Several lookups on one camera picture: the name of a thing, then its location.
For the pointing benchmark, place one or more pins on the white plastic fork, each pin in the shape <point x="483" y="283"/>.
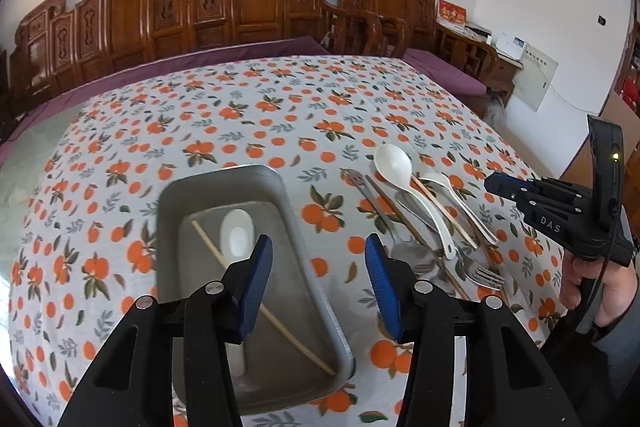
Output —
<point x="467" y="212"/>

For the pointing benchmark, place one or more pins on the small white spoon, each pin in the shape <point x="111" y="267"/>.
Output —
<point x="237" y="232"/>

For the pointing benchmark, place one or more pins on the orange print tablecloth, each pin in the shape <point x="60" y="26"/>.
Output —
<point x="225" y="117"/>

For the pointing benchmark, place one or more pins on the wooden side table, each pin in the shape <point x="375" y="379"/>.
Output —
<point x="475" y="52"/>

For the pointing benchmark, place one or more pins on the purple armchair cushion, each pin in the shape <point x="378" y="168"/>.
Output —
<point x="445" y="72"/>

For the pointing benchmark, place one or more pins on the white device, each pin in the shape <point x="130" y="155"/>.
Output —
<point x="510" y="47"/>

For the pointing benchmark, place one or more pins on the metal fork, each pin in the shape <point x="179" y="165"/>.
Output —
<point x="487" y="278"/>

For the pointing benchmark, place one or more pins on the dark wooden chopstick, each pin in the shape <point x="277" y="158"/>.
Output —
<point x="395" y="209"/>

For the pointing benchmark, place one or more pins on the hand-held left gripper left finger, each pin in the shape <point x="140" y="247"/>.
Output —
<point x="255" y="287"/>

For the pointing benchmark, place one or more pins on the large white spoon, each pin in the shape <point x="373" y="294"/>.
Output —
<point x="394" y="164"/>

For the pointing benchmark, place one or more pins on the light wooden chopstick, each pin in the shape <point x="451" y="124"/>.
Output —
<point x="445" y="212"/>
<point x="280" y="324"/>

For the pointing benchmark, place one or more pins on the purple sofa cushion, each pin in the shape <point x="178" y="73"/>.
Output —
<point x="100" y="82"/>

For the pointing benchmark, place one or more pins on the metal tray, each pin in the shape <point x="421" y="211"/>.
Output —
<point x="295" y="307"/>

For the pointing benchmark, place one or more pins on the plain metal spoon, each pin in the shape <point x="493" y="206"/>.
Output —
<point x="434" y="274"/>

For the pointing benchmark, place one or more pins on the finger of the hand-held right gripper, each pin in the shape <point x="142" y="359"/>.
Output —
<point x="505" y="189"/>
<point x="565" y="193"/>

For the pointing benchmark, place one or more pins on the person's right forearm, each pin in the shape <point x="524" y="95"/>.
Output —
<point x="620" y="357"/>

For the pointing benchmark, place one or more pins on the red box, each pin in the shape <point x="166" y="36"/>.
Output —
<point x="451" y="12"/>

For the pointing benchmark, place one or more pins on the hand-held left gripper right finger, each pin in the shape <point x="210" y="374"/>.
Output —
<point x="382" y="292"/>

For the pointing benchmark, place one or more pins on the person's right hand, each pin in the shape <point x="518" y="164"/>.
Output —
<point x="619" y="299"/>

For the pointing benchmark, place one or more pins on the white wall cabinet panel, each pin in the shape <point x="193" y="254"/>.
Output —
<point x="535" y="79"/>

